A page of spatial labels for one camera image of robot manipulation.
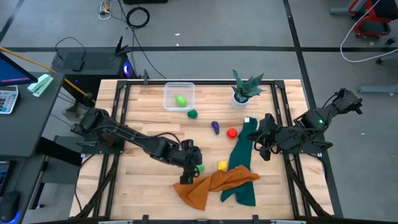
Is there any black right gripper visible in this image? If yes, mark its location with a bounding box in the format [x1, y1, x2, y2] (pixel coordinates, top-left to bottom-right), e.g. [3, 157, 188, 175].
[248, 113, 280, 162]

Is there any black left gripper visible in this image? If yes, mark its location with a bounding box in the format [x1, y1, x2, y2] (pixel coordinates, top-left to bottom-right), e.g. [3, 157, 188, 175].
[177, 139, 203, 185]

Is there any clear plastic tupperware container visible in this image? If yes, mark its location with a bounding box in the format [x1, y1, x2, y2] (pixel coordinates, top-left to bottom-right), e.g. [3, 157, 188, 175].
[163, 82, 196, 112]

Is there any dark teal cloth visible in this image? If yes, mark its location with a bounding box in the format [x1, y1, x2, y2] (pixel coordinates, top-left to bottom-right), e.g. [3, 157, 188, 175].
[220, 116, 259, 207]

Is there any orange cloth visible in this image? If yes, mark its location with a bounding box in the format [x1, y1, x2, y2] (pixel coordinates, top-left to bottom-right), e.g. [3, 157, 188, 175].
[172, 165, 261, 212]

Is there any snake plant in white pot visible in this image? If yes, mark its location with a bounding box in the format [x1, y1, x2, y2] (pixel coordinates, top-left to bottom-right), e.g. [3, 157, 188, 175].
[231, 68, 267, 111]

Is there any grey table foot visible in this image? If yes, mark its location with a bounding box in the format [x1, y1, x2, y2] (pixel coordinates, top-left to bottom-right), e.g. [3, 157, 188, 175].
[357, 83, 398, 95]

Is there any grey floor stand base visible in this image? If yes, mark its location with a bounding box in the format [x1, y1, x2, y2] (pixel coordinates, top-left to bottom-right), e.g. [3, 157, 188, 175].
[62, 93, 91, 123]

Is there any black computer tower with antenna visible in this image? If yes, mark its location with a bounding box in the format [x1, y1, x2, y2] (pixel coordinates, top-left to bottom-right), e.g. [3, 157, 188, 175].
[51, 35, 133, 94]

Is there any red chair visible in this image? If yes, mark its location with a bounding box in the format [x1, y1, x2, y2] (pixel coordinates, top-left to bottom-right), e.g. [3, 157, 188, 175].
[348, 0, 398, 39]

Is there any dark grey desk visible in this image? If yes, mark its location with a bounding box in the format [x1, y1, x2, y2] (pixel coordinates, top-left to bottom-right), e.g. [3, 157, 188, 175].
[0, 71, 66, 159]

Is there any mint green stapler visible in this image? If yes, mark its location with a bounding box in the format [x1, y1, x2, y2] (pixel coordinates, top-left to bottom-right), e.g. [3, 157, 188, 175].
[27, 73, 54, 98]

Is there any grey calculator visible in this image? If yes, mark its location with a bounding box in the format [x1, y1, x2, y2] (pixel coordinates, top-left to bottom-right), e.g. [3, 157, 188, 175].
[0, 85, 20, 115]

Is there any computer monitor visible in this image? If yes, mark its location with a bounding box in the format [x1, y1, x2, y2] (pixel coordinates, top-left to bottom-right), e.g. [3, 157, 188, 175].
[0, 51, 39, 88]

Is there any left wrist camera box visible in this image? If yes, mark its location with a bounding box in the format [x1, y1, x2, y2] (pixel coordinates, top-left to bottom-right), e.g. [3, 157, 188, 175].
[183, 144, 201, 162]

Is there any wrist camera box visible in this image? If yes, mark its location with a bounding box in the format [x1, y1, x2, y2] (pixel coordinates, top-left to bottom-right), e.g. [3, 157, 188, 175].
[267, 123, 282, 142]
[183, 144, 201, 162]

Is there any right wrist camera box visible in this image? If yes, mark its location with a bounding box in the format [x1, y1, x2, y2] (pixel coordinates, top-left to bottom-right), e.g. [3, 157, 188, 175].
[267, 123, 282, 142]

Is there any white floor cable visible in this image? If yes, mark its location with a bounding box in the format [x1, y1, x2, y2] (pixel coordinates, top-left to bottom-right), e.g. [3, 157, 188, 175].
[340, 0, 398, 63]

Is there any small black box with cable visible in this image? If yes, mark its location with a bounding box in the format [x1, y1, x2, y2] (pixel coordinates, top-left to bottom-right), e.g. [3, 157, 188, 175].
[55, 36, 86, 72]

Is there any black cable coil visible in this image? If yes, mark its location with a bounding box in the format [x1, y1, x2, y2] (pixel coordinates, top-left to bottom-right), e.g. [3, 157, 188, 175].
[126, 6, 150, 29]

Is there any white and orange cable bundle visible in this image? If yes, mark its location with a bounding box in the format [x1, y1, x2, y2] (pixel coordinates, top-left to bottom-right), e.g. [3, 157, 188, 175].
[98, 0, 113, 21]

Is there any yellow hose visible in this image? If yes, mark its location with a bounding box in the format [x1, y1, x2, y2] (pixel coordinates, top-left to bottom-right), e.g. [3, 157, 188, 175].
[0, 46, 96, 104]

